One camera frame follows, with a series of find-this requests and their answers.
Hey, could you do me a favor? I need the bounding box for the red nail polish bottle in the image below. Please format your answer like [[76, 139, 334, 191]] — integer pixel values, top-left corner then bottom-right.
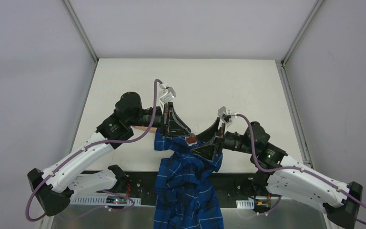
[[185, 133, 198, 146]]

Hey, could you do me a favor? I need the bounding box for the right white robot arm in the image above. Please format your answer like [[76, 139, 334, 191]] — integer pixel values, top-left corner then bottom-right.
[[193, 118, 363, 229]]

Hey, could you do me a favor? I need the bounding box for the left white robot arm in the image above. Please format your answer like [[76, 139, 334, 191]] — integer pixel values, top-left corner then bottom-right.
[[26, 88, 191, 221]]

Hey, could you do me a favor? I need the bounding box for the mannequin hand with painted nails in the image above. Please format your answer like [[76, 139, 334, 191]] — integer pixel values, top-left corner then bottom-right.
[[132, 126, 157, 133]]

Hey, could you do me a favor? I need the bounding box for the blue plaid shirt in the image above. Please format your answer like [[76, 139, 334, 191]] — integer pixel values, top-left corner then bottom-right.
[[153, 129, 224, 229]]

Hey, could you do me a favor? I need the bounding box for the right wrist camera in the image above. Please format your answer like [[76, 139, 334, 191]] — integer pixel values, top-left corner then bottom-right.
[[217, 106, 232, 123]]

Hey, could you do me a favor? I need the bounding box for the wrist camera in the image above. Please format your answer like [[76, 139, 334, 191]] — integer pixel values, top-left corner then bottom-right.
[[217, 106, 232, 123], [158, 87, 176, 105]]

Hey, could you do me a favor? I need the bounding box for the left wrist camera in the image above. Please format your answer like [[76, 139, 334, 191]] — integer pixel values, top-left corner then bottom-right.
[[158, 87, 176, 105]]

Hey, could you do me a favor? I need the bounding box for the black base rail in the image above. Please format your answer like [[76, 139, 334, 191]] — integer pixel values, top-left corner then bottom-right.
[[94, 170, 285, 209]]

